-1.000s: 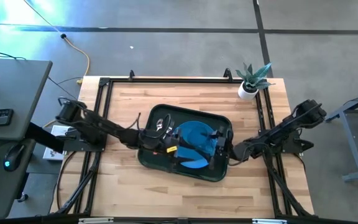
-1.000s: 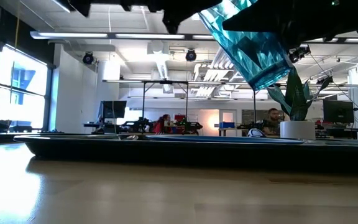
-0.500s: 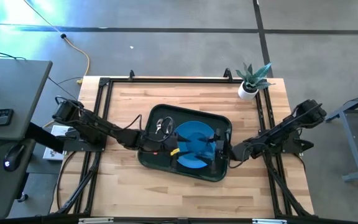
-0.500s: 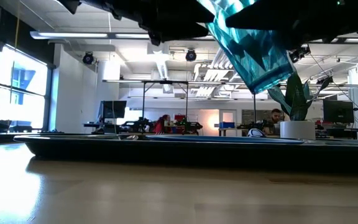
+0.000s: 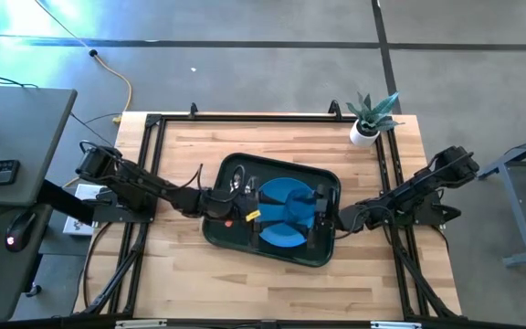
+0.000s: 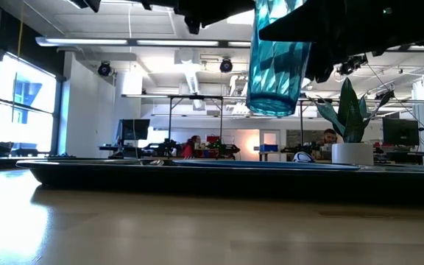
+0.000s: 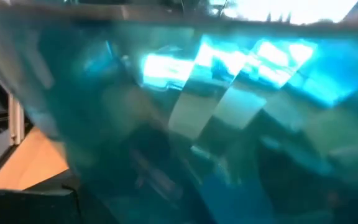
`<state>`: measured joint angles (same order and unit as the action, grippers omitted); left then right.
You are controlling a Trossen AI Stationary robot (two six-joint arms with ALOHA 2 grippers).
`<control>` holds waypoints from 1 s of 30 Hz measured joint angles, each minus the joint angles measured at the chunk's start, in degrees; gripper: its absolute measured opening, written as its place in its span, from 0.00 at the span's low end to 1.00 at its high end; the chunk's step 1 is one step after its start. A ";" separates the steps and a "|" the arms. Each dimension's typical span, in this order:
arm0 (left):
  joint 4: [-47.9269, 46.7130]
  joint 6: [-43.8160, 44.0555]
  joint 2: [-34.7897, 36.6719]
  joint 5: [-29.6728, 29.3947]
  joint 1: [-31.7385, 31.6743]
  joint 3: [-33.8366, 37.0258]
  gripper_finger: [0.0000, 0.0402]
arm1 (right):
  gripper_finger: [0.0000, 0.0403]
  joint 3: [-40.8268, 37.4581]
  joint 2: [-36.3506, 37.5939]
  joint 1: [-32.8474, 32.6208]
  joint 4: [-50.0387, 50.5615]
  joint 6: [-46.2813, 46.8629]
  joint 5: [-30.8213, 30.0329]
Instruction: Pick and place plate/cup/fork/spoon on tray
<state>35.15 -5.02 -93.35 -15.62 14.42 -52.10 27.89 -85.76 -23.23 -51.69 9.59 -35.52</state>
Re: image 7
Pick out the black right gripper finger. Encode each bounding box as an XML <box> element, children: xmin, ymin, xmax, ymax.
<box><xmin>0</xmin><ymin>169</ymin><xmax>83</xmax><ymax>224</ymax></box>

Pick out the blue translucent plastic cup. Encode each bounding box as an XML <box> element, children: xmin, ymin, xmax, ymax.
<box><xmin>0</xmin><ymin>9</ymin><xmax>358</xmax><ymax>224</ymax></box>

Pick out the silver frame bracket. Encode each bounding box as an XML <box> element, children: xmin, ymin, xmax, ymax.
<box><xmin>7</xmin><ymin>93</ymin><xmax>25</xmax><ymax>146</ymax></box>

